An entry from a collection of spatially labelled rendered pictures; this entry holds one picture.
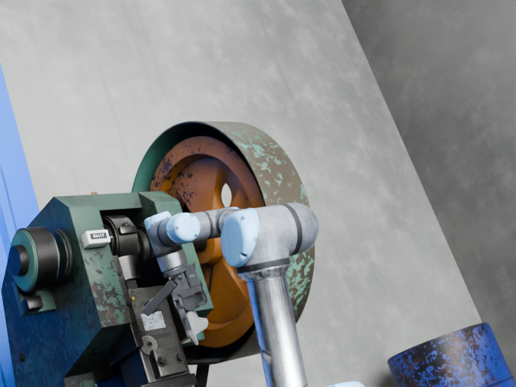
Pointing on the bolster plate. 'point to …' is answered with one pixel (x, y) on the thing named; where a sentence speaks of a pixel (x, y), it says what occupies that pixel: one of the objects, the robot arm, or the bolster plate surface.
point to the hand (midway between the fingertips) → (193, 341)
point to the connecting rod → (125, 247)
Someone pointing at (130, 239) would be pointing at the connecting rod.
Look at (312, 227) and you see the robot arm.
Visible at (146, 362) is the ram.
